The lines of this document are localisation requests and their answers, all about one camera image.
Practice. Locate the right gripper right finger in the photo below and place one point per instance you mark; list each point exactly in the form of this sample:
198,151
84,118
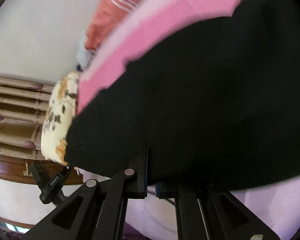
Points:
213,214

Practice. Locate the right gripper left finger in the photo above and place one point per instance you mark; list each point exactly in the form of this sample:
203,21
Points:
96,210

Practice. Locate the black pants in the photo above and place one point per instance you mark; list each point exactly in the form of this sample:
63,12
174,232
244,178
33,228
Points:
217,101

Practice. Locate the white floral pillow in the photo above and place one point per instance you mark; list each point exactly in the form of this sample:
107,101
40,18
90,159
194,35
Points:
59,117

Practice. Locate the pink checkered bed sheet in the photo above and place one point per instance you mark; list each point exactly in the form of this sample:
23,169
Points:
278,203

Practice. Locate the beige curtain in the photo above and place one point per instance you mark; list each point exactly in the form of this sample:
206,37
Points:
23,106

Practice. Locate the orange plaid bolster pillow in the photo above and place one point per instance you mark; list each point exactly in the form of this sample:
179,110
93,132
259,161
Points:
108,14

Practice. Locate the brown wooden bed frame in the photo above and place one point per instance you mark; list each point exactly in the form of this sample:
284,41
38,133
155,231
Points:
14,169

